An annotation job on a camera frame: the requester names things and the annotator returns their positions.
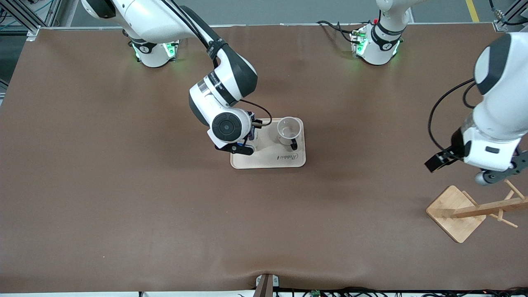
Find white smiley face mug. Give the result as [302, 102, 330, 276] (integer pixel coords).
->
[276, 117, 301, 151]

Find white rectangular rabbit tray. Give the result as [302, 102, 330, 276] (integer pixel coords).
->
[230, 118, 306, 170]

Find wooden mug tree stand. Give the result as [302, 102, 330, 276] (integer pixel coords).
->
[426, 179, 528, 243]

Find brown table cover mat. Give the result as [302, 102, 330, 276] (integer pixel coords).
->
[0, 24, 528, 294]

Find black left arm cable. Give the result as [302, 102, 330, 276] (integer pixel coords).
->
[428, 78, 479, 156]

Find aluminium frame profile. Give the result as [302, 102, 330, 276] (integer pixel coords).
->
[493, 0, 528, 33]
[0, 0, 62, 40]

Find black left arm base cables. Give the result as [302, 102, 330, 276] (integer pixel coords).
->
[317, 20, 357, 47]

